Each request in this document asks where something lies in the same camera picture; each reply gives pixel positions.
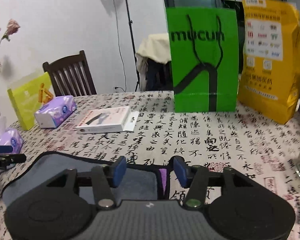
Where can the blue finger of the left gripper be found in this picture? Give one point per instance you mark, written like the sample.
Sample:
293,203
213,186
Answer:
10,159
6,149

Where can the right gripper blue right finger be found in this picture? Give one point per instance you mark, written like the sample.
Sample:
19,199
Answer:
182,171

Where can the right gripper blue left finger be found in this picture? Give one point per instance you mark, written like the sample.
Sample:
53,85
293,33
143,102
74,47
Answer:
116,172

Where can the grey towel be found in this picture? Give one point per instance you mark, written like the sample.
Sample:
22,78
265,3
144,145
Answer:
53,169

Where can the purple tissue pack near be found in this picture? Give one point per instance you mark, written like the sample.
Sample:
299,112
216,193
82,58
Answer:
11,137

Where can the purple tissue pack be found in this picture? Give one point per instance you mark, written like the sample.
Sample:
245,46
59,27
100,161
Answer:
11,137
55,112

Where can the white flat product box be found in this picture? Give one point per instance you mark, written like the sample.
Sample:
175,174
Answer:
108,120

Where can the purple tissue pack far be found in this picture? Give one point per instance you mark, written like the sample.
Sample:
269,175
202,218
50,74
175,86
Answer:
55,112

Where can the yellow-green cardboard box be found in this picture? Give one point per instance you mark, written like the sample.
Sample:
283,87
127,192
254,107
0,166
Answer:
28,95

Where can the dark wooden chair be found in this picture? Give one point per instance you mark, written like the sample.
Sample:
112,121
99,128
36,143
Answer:
70,75

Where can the chair draped with cream cloth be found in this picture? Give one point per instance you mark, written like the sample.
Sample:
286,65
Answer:
154,63

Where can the yellow paper bag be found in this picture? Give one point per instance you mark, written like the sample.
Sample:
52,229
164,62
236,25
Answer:
270,80

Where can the green paper shopping bag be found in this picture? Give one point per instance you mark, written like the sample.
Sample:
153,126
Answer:
204,58

